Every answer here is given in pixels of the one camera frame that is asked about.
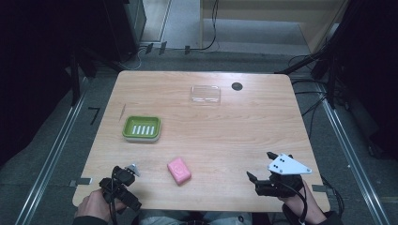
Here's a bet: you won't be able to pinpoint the pink soap bar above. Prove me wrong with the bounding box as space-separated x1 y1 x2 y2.
166 157 192 187

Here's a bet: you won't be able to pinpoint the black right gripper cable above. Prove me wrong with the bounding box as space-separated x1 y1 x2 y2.
275 180 309 225

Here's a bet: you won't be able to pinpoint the person's legs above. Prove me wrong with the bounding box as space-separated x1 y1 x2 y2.
137 209 253 225

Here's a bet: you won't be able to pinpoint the black cabinet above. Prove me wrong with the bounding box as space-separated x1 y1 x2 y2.
102 0 147 63

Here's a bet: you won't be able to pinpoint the metal floor rail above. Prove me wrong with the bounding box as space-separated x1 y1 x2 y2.
14 90 89 225
321 93 392 225

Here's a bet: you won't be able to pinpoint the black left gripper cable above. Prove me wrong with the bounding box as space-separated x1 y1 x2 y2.
107 165 121 225

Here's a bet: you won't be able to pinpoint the black hanging cable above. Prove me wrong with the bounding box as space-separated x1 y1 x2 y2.
187 0 221 52

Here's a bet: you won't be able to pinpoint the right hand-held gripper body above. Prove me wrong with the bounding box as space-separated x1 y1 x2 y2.
254 153 313 199

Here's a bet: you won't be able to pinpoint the person's right hand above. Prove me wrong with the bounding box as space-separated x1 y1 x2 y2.
281 181 327 225

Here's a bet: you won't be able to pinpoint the person's left hand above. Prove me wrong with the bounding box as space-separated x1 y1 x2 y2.
74 188 128 224

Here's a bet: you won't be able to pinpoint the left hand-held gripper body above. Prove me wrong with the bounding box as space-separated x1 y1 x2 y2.
99 163 143 212

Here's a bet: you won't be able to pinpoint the clear plastic lid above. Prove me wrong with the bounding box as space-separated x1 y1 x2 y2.
189 84 222 106

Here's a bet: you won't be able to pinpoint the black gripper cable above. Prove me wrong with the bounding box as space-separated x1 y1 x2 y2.
107 165 121 225
275 180 309 225

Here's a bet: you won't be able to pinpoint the light wooden furniture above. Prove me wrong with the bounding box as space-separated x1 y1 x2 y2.
199 0 349 54

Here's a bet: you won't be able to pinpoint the green soap dish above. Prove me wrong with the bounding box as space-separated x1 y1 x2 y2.
121 115 162 143

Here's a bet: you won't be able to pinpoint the black metal stand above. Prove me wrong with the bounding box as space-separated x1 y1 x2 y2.
68 46 125 107
274 29 346 110

